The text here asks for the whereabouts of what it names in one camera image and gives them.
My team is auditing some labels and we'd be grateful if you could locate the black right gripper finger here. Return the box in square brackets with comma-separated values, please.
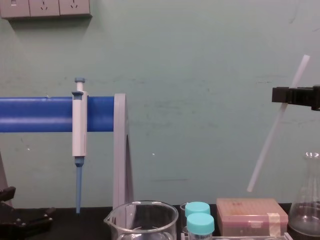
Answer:
[271, 85, 320, 112]

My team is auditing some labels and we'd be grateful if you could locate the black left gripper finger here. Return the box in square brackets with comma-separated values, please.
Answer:
[0, 206, 57, 239]
[0, 186, 17, 209]

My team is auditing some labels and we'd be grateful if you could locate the white plastic stirring rod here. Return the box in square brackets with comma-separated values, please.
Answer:
[246, 54, 311, 193]

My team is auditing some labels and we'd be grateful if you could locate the grey pipette stand support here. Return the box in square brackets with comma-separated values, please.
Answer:
[0, 149, 14, 209]
[112, 93, 135, 221]

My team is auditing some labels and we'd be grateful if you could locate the blue pipette stand bar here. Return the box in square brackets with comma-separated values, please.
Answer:
[0, 96, 116, 134]

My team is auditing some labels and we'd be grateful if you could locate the white and blue pipette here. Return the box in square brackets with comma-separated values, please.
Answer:
[71, 77, 89, 215]

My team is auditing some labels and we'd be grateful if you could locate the clear glass conical flask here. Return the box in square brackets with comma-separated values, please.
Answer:
[287, 151, 320, 233]

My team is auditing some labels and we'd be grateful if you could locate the clear glass beaker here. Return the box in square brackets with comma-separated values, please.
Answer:
[103, 199, 180, 240]

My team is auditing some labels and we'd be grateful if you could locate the pink pipette tip box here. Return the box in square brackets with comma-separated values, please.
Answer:
[215, 197, 290, 238]

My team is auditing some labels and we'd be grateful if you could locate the teal capped sample vial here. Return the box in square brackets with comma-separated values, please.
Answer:
[186, 212, 216, 240]
[184, 201, 211, 218]

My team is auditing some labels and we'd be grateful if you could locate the clear plastic vial rack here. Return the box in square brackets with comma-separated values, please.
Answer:
[179, 231, 294, 240]

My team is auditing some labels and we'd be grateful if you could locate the grey wall socket panel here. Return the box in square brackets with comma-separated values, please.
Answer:
[0, 0, 93, 20]

